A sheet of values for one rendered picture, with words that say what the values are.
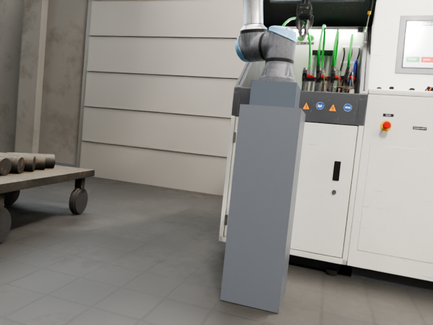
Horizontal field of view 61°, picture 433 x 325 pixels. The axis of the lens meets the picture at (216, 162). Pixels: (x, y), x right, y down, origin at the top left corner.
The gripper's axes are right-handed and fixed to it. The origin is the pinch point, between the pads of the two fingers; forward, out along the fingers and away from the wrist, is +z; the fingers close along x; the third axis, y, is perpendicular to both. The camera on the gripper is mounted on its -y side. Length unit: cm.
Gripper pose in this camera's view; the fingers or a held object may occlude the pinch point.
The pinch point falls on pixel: (302, 36)
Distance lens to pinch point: 206.8
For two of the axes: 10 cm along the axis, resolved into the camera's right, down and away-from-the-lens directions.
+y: -3.2, 0.3, -9.5
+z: -1.0, 9.9, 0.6
